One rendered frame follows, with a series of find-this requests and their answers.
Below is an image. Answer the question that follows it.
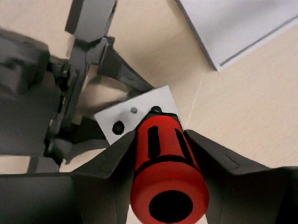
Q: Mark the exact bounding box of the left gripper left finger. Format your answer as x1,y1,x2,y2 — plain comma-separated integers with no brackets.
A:
0,131,137,224

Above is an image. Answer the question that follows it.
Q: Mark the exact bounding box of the white metal bracket with holes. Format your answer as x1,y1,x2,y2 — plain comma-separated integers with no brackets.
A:
93,84,184,145

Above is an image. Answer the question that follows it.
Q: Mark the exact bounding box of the red screwdriver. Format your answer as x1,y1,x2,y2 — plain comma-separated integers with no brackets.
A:
130,110,210,224

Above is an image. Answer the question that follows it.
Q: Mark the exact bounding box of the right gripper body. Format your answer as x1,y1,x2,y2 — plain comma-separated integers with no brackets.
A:
25,0,119,173

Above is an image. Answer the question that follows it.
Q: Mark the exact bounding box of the grey cylinder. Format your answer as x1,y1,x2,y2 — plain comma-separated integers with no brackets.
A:
123,88,143,112

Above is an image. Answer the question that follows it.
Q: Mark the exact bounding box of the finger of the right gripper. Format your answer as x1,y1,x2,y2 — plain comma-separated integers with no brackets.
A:
97,35,155,93
63,116,110,165

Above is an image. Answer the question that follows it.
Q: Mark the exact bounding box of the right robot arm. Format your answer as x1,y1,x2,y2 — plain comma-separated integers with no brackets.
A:
0,25,66,156

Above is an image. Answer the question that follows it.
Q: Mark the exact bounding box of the black socket head screw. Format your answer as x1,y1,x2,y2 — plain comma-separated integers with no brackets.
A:
150,106,162,112
112,120,124,135

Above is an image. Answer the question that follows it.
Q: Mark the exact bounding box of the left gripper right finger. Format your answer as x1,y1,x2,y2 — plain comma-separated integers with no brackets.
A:
184,129,298,224

